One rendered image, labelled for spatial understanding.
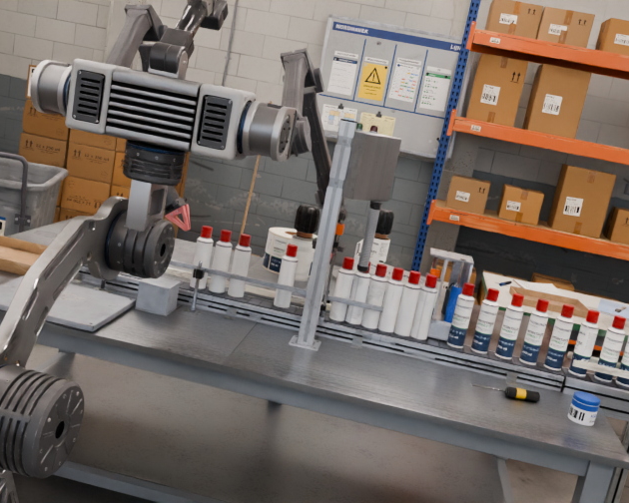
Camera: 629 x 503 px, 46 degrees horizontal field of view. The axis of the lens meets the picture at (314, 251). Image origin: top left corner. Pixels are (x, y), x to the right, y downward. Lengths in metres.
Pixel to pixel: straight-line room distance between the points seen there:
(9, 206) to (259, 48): 3.21
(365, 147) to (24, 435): 1.18
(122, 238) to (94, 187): 4.03
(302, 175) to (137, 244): 5.11
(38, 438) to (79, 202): 4.51
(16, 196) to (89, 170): 1.45
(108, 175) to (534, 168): 3.55
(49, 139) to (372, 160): 4.01
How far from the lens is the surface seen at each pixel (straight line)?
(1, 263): 2.52
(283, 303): 2.32
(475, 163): 6.62
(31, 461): 1.38
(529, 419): 2.07
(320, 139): 2.22
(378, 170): 2.13
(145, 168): 1.67
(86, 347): 2.11
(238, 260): 2.32
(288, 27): 6.81
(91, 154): 5.72
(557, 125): 5.91
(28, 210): 4.37
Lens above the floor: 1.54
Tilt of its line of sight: 12 degrees down
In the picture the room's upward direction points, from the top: 11 degrees clockwise
